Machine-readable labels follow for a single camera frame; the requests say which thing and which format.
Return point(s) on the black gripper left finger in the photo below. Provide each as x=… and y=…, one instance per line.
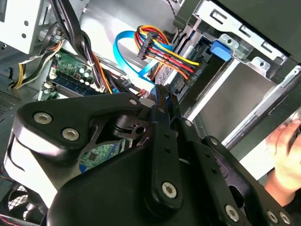
x=70, y=110

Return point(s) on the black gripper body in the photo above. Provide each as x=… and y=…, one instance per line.
x=105, y=195

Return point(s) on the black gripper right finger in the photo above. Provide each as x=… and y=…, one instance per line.
x=211, y=169

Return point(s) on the person's hand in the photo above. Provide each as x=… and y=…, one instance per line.
x=287, y=160

